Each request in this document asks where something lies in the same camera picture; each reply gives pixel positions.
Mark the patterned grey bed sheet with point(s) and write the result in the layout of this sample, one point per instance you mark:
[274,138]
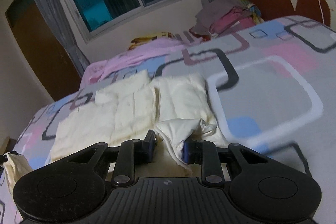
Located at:
[272,88]

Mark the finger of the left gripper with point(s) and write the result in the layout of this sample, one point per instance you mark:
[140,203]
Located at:
[4,157]

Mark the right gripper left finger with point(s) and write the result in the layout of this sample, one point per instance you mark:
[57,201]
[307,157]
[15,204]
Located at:
[129,155]

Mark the wooden bedside furniture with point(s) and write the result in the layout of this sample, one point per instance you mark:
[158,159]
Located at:
[4,144]

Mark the white puffer jacket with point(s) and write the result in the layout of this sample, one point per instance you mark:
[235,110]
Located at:
[174,107]

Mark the stack of folded clothes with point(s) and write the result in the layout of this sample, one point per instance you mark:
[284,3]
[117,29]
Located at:
[222,17]

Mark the yellow patterned pillow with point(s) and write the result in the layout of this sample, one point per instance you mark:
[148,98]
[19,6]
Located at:
[186,37]

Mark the brown wooden door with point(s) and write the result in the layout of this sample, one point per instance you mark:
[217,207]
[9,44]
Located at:
[45,55]

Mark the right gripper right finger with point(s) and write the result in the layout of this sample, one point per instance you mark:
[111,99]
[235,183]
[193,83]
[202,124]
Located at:
[205,154]

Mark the pink blanket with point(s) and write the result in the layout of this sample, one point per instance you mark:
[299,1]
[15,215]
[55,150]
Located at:
[100,70]

